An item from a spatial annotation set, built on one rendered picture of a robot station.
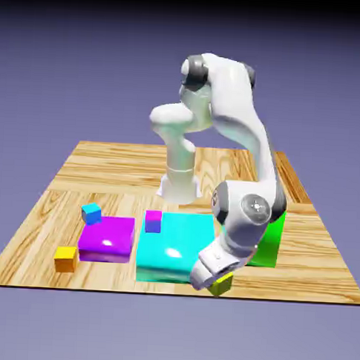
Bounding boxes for large cyan box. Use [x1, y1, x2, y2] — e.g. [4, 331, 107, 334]
[134, 211, 217, 287]

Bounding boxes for large green box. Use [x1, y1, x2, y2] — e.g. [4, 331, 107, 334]
[246, 208, 288, 269]

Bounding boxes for small yellow-green cube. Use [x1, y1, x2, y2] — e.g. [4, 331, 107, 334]
[206, 270, 235, 298]

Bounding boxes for small blue cube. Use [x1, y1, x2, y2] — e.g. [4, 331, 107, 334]
[79, 202, 104, 226]

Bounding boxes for large magenta box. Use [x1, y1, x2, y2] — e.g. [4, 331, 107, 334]
[76, 214, 137, 265]

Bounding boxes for small magenta cube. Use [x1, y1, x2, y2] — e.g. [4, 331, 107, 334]
[144, 209, 163, 234]

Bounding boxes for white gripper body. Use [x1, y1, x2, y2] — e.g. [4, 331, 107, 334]
[189, 259, 235, 292]

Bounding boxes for small orange cube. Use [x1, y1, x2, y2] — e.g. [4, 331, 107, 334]
[53, 245, 80, 274]

